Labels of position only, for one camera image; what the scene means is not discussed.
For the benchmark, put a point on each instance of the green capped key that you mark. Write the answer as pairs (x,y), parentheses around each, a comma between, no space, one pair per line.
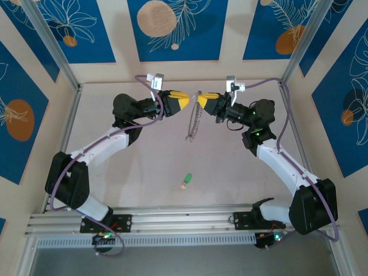
(188,178)

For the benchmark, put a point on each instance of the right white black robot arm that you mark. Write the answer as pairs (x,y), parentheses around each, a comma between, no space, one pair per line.
(276,161)

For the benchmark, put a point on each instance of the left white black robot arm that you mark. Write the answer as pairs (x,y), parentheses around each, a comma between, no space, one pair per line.
(100,146)

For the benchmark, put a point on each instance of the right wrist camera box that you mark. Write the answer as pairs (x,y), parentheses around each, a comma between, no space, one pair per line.
(231,83)

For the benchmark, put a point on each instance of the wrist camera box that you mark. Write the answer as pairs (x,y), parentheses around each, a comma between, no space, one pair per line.
(231,83)
(156,82)

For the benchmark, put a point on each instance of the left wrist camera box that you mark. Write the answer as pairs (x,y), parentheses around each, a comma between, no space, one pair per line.
(156,82)

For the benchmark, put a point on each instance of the aluminium table side rail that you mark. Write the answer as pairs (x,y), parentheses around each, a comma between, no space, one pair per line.
(300,143)
(66,138)

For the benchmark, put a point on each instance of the aluminium frame post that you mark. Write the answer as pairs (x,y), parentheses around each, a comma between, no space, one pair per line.
(51,43)
(305,43)

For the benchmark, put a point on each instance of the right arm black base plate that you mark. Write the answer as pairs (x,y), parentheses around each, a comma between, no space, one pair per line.
(244,220)

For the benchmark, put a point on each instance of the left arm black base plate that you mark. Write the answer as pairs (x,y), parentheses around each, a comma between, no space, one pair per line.
(123,222)

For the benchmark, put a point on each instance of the aluminium mounting rail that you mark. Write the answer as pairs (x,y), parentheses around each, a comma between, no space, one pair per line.
(184,221)

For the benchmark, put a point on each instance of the aluminium frame leg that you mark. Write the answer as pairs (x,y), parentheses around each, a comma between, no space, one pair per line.
(27,258)
(339,258)

